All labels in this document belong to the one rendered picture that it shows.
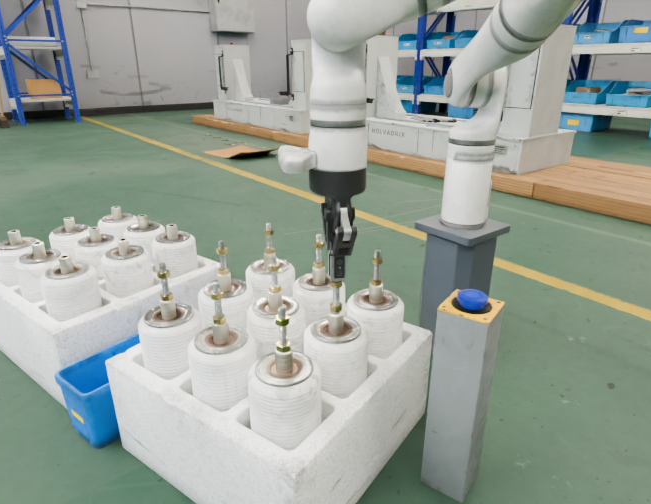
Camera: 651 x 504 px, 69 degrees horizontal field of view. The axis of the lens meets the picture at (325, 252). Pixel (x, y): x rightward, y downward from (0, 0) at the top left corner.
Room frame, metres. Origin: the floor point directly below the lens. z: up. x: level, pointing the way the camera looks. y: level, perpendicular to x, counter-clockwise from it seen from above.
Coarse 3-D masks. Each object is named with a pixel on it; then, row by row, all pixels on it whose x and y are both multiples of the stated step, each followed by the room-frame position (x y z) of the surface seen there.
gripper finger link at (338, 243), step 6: (342, 228) 0.55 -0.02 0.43; (354, 228) 0.55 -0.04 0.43; (336, 234) 0.55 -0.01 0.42; (342, 234) 0.54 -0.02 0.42; (354, 234) 0.55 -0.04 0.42; (336, 240) 0.55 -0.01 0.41; (354, 240) 0.56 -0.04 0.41; (336, 246) 0.56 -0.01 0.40; (342, 246) 0.56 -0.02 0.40; (348, 246) 0.56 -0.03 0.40; (336, 252) 0.57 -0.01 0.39; (348, 252) 0.57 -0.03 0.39
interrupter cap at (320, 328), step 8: (320, 320) 0.63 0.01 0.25; (328, 320) 0.63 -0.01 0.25; (344, 320) 0.63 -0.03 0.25; (352, 320) 0.63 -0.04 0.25; (312, 328) 0.60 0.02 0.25; (320, 328) 0.61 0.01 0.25; (328, 328) 0.61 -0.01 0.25; (344, 328) 0.61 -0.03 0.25; (352, 328) 0.61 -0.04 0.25; (360, 328) 0.60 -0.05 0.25; (320, 336) 0.58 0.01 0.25; (328, 336) 0.58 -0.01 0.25; (336, 336) 0.58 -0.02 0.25; (344, 336) 0.58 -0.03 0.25; (352, 336) 0.58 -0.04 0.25
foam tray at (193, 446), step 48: (144, 384) 0.57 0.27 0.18; (384, 384) 0.58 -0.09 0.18; (144, 432) 0.58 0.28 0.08; (192, 432) 0.51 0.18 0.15; (240, 432) 0.47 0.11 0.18; (336, 432) 0.47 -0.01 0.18; (384, 432) 0.58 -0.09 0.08; (192, 480) 0.52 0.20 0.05; (240, 480) 0.46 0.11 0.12; (288, 480) 0.41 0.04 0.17; (336, 480) 0.47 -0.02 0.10
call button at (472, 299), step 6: (462, 294) 0.57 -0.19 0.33; (468, 294) 0.57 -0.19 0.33; (474, 294) 0.57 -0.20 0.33; (480, 294) 0.57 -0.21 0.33; (462, 300) 0.56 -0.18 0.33; (468, 300) 0.55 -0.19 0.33; (474, 300) 0.55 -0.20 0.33; (480, 300) 0.55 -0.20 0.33; (486, 300) 0.55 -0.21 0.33; (462, 306) 0.56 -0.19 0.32; (468, 306) 0.55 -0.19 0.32; (474, 306) 0.55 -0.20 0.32; (480, 306) 0.55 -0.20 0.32
